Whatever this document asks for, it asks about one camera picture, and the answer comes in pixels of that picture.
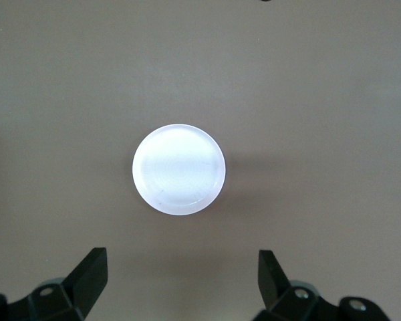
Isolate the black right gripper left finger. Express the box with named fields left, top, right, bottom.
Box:
left=0, top=247, right=108, bottom=321

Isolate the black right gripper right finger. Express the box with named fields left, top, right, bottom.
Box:
left=257, top=249, right=388, bottom=321

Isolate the pink round plate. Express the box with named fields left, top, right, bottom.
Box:
left=132, top=124, right=227, bottom=215

